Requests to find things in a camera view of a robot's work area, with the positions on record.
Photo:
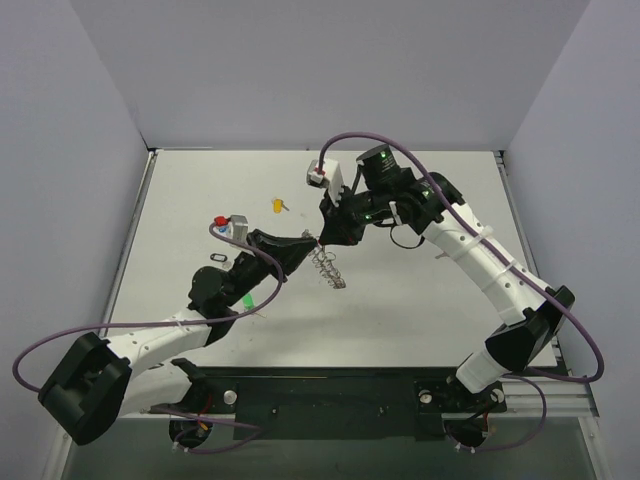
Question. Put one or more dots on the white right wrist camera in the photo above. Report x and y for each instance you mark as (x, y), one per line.
(328, 177)

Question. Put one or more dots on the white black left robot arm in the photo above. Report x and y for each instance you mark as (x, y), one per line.
(86, 391)

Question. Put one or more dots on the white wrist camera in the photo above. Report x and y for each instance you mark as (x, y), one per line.
(234, 227)
(328, 177)

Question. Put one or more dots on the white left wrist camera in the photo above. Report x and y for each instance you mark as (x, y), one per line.
(234, 227)

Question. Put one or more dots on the key with yellow tag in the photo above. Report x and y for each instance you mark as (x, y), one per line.
(279, 206)

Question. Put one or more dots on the key with green tag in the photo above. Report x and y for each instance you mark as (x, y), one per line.
(248, 304)

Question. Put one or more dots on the black tag with key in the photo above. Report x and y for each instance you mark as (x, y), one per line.
(218, 258)

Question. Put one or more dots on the metal key ring disc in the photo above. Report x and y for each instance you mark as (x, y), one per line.
(323, 262)

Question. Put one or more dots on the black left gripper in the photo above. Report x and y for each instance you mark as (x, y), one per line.
(261, 251)

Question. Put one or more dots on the aluminium front frame rail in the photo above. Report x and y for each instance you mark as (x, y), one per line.
(562, 400)

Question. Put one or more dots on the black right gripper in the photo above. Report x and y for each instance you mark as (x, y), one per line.
(343, 215)

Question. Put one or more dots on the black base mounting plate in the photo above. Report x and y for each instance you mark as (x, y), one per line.
(345, 404)

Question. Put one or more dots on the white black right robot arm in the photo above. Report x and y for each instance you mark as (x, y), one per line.
(530, 310)

